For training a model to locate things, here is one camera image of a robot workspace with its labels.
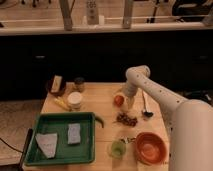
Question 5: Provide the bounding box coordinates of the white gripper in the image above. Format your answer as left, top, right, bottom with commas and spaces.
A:
122, 82, 138, 111

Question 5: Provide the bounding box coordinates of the red apple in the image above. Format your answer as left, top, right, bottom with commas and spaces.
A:
114, 95, 124, 107

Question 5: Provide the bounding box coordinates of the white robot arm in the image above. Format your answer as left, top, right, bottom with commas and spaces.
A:
123, 65, 213, 171

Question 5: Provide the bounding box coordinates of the green plastic cup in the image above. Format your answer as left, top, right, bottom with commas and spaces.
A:
110, 140, 126, 158

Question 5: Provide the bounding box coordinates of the white paper cup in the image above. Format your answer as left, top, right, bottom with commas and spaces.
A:
67, 92, 83, 110

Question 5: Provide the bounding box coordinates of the bunch of dark grapes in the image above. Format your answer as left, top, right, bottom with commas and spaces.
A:
116, 113, 138, 127

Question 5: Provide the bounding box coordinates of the black ladle spoon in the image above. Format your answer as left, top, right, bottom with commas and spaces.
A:
142, 92, 153, 120

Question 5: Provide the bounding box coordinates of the green chili pepper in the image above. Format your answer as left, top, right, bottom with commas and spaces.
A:
95, 116, 104, 128

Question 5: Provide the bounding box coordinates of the small metal clip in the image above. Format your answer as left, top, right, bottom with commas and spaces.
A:
120, 137, 136, 144

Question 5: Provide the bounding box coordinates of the orange plastic bowl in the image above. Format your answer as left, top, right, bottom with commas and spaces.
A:
134, 132, 167, 166

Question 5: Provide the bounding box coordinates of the glass spice jar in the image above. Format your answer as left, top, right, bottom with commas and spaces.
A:
74, 77, 85, 92

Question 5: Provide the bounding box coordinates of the blue grey sponge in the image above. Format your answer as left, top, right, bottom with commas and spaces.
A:
68, 123, 81, 144

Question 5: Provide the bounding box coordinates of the yellow banana toy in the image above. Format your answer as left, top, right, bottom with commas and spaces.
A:
54, 98, 70, 111

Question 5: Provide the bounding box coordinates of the cream block in bowl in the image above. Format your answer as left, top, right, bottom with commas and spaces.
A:
51, 75, 62, 93

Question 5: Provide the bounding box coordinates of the green plastic tray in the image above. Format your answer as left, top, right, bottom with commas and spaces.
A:
25, 112, 95, 166

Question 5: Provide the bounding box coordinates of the grey cloth piece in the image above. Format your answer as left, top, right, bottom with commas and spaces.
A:
36, 133, 58, 158

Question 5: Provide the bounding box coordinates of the right wooden post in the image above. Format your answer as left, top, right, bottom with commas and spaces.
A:
122, 0, 133, 29

